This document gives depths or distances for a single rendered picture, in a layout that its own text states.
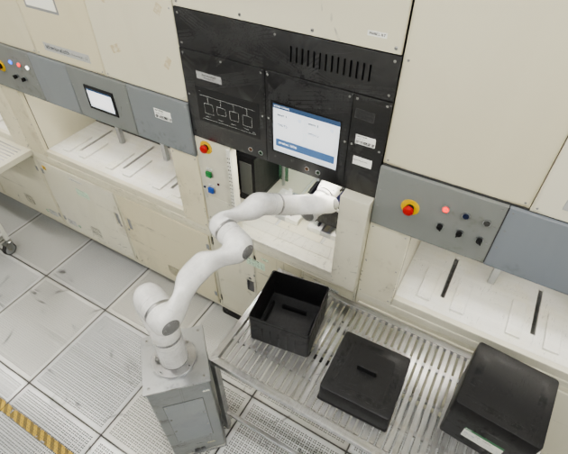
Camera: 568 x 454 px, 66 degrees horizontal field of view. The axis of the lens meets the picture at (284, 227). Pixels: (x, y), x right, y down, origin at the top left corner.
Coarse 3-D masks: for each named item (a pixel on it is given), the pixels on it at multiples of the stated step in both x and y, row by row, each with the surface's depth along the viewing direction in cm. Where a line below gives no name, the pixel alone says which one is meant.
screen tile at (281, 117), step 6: (276, 114) 167; (282, 114) 165; (288, 114) 164; (276, 120) 168; (282, 120) 167; (288, 120) 165; (294, 120) 164; (276, 126) 170; (294, 126) 166; (300, 126) 164; (276, 132) 172; (282, 132) 171; (288, 132) 169; (294, 132) 168; (300, 132) 166; (288, 138) 171; (294, 138) 169; (300, 138) 168
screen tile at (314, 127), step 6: (312, 126) 161; (318, 126) 160; (324, 126) 159; (318, 132) 162; (324, 132) 160; (306, 138) 166; (312, 138) 165; (330, 138) 160; (306, 144) 168; (312, 144) 167; (318, 144) 165; (324, 144) 164; (330, 144) 162; (330, 150) 164
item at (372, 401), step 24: (360, 336) 186; (336, 360) 178; (360, 360) 178; (384, 360) 178; (408, 360) 178; (336, 384) 171; (360, 384) 170; (384, 384) 171; (360, 408) 165; (384, 408) 164
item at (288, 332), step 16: (272, 272) 202; (272, 288) 210; (288, 288) 208; (304, 288) 203; (320, 288) 198; (256, 304) 191; (272, 304) 206; (288, 304) 208; (304, 304) 209; (320, 304) 207; (256, 320) 184; (272, 320) 202; (288, 320) 202; (304, 320) 202; (320, 320) 196; (256, 336) 194; (272, 336) 188; (288, 336) 183; (304, 336) 178; (304, 352) 187
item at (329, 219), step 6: (318, 180) 219; (312, 186) 217; (312, 192) 216; (318, 216) 222; (324, 216) 220; (330, 216) 217; (336, 216) 215; (318, 222) 228; (324, 222) 223; (330, 222) 221; (336, 222) 218
